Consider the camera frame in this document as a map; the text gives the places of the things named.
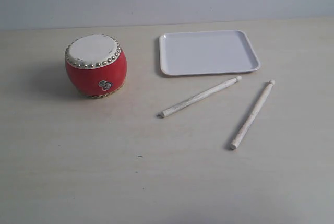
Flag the white wooden drumstick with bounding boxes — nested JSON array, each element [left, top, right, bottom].
[[157, 75, 242, 119], [230, 80, 276, 150]]

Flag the small red drum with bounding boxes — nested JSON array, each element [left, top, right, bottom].
[[65, 34, 127, 98]]

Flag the white rectangular tray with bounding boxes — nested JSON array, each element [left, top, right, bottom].
[[159, 30, 261, 76]]

